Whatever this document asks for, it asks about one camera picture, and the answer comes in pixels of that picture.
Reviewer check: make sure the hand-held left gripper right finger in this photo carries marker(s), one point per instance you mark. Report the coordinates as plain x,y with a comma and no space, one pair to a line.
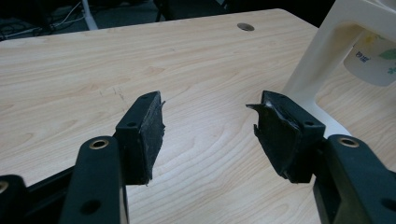
289,143

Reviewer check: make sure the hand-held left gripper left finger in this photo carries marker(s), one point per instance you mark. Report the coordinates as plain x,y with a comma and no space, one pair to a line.
140,140

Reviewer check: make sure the cream plastic rack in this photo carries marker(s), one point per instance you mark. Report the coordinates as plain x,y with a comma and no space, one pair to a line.
327,46

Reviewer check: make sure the white container with green print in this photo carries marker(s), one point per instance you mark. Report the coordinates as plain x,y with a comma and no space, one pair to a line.
370,68

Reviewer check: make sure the grey round table grommet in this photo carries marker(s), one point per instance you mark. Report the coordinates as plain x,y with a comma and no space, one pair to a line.
245,27

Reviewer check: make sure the white pole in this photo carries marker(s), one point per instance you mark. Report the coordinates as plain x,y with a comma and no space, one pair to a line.
89,15

